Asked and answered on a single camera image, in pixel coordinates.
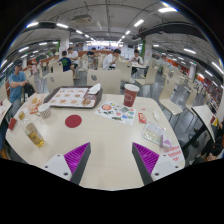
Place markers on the white crumpled napkin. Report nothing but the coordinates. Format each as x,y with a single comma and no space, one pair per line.
94,89

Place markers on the beige chair round hole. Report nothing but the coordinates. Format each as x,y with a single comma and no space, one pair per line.
106,81
61,80

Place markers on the person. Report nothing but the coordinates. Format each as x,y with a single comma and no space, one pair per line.
213,146
108,61
66,62
136,60
73,56
16,85
91,52

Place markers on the printed paper tray liner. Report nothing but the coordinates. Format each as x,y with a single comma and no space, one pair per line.
68,96

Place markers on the small white packet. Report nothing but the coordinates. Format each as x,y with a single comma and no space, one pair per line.
156,115

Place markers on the dark brown food tray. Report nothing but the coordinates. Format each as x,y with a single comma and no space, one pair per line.
50,96

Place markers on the group of beige chairs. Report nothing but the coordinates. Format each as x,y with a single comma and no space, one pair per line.
170,96

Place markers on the group of ceiling lights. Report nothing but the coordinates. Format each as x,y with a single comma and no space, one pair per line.
166,9

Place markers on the white neighbouring table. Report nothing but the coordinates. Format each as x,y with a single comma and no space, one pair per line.
204,115
4,108

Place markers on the black backpack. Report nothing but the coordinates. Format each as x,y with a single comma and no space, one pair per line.
29,90

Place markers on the small red sauce packet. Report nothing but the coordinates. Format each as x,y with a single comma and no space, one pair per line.
142,118

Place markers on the colourful printed sticker sheet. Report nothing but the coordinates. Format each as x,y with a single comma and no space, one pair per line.
115,112

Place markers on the shiny holographic plastic pouch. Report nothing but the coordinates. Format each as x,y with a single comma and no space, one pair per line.
155,133

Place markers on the flat round red coaster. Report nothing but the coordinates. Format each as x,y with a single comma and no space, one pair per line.
73,121

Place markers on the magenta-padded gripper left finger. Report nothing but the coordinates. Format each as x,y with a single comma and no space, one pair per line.
76,156

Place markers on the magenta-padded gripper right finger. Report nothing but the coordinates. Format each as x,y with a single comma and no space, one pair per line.
146,156

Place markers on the ceiling air conditioner unit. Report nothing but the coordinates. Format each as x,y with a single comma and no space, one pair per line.
81,19

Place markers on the clear tea bottle yellow cap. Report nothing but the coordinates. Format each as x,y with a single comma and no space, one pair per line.
34,135

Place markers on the red snack packet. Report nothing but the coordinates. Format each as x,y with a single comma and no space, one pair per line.
34,110

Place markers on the red paper cup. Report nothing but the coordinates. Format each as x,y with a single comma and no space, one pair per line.
130,96

